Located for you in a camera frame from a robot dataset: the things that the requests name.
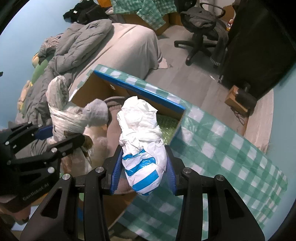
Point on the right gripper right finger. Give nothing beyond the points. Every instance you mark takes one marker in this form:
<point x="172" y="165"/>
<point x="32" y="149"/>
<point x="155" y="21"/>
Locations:
<point x="174" y="167"/>

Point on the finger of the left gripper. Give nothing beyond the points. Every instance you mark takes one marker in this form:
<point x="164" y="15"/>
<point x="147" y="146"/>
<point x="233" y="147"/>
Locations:
<point x="23" y="134"/>
<point x="55" y="151"/>

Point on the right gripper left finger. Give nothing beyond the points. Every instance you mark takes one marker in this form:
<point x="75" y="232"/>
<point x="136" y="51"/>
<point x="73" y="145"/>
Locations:
<point x="113" y="167"/>

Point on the blue striped white plastic bag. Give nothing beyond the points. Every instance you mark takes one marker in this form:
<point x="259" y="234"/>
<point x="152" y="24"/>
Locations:
<point x="144" y="154"/>

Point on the green glitter cloth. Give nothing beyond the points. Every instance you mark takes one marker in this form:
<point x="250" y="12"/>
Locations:
<point x="168" y="126"/>

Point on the grey fleece cloth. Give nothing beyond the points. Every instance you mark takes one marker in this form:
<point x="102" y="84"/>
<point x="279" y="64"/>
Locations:
<point x="114" y="105"/>

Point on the grey sock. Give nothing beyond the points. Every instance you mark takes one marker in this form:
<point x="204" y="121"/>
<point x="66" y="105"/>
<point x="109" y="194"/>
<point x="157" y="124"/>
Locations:
<point x="96" y="112"/>

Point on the left hand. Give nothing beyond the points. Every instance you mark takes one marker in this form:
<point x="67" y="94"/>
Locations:
<point x="21" y="214"/>

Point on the green checkered tablecloth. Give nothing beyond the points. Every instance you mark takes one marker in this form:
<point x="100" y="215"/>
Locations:
<point x="204" y="144"/>

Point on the green plush toy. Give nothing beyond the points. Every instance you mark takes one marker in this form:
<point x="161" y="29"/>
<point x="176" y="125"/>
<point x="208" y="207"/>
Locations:
<point x="38" y="71"/>

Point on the small brown cardboard box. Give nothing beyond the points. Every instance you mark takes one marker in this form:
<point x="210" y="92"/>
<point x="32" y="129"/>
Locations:
<point x="240" y="99"/>

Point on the grey quilted duvet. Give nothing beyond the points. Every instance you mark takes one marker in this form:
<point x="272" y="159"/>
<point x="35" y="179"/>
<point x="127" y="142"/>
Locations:
<point x="73" y="53"/>

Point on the bed with grey sheet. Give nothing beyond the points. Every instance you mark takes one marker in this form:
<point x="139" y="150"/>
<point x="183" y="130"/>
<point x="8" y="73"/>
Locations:
<point x="132" y="49"/>

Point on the black office chair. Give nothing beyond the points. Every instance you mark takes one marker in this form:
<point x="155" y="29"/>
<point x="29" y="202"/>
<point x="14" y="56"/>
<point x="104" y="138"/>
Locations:
<point x="210" y="34"/>

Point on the black clothes pile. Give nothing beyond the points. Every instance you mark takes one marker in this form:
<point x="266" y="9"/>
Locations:
<point x="85" y="12"/>

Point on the black cabinet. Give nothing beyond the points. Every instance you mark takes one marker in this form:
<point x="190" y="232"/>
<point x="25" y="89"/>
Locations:
<point x="261" y="45"/>

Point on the green checkered cloth on box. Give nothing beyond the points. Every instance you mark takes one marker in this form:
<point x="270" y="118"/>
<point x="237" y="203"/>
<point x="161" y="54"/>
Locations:
<point x="151" y="11"/>

